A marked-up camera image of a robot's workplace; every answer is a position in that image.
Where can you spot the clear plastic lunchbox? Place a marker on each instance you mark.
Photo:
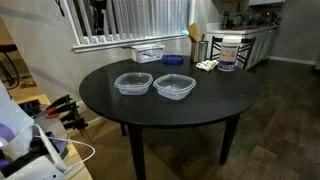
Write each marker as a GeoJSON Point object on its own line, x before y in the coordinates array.
{"type": "Point", "coordinates": [133, 87]}
{"type": "Point", "coordinates": [174, 90]}

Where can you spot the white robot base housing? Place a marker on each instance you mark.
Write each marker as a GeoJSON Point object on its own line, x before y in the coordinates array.
{"type": "Point", "coordinates": [23, 146]}

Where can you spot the blue round plastic lid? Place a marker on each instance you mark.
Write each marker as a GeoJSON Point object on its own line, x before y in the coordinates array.
{"type": "Point", "coordinates": [172, 59]}

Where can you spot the white lidded storage box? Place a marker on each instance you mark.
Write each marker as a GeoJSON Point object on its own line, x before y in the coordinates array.
{"type": "Point", "coordinates": [147, 53]}

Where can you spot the black round table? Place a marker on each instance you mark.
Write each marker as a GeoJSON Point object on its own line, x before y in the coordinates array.
{"type": "Point", "coordinates": [206, 96]}

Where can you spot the crumpled white packet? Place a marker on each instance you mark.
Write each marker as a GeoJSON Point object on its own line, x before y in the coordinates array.
{"type": "Point", "coordinates": [206, 64]}

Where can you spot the metal utensil holder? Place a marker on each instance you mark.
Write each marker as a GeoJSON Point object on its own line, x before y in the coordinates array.
{"type": "Point", "coordinates": [199, 51]}

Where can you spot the wooden spatula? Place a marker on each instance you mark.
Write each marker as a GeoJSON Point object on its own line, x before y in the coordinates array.
{"type": "Point", "coordinates": [193, 31]}

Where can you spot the wooden spoon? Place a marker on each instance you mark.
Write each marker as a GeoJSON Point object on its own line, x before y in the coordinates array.
{"type": "Point", "coordinates": [202, 37]}

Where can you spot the white vertical blinds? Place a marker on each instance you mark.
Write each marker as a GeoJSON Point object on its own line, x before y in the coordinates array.
{"type": "Point", "coordinates": [153, 16]}

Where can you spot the white wipes canister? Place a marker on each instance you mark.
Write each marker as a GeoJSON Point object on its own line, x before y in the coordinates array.
{"type": "Point", "coordinates": [229, 55]}

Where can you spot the black slatted chair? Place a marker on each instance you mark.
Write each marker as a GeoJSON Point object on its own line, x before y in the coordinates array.
{"type": "Point", "coordinates": [245, 50]}

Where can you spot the white kitchen counter cabinet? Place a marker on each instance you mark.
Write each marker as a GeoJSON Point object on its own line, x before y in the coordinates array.
{"type": "Point", "coordinates": [258, 41]}

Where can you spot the kitchen appliances on counter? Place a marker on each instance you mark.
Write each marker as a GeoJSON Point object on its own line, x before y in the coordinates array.
{"type": "Point", "coordinates": [248, 18]}

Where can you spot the dark side desk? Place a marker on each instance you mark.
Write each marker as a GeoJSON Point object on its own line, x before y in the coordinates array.
{"type": "Point", "coordinates": [8, 63]}

